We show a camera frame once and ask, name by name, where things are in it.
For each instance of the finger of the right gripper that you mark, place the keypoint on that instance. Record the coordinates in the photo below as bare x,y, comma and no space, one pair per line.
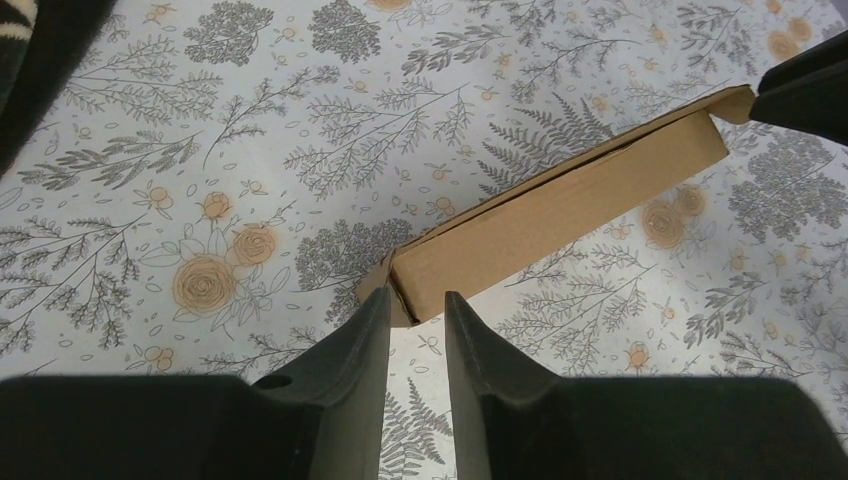
808,93

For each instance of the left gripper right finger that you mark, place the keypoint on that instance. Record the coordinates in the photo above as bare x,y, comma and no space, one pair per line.
515,419

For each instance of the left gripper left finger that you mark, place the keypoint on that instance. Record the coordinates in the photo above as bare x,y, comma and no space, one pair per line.
317,417

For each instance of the brown cardboard box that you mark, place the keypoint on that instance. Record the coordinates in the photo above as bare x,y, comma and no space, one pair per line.
484,245

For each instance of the black floral plush blanket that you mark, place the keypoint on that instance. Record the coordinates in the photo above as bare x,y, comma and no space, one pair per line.
42,43

